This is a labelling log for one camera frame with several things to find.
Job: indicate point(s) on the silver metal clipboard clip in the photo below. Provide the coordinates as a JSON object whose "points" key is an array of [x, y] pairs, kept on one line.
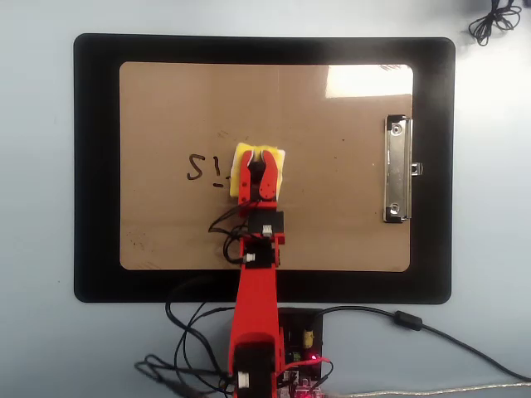
{"points": [[396, 174]]}

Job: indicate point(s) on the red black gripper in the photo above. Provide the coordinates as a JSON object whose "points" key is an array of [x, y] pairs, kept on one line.
{"points": [[265, 221]]}

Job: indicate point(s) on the brown clipboard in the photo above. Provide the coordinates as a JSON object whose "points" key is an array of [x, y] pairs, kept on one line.
{"points": [[332, 207]]}

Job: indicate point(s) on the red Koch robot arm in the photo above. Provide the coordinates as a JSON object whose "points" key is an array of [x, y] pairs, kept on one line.
{"points": [[255, 298]]}

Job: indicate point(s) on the yellow sponge with black knob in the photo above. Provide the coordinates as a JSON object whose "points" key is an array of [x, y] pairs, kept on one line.
{"points": [[234, 182]]}

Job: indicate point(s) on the black robot base with board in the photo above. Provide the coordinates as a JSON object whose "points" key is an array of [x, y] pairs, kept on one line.
{"points": [[298, 319]]}

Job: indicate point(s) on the black mat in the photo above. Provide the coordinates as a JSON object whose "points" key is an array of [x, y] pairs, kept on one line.
{"points": [[95, 166]]}

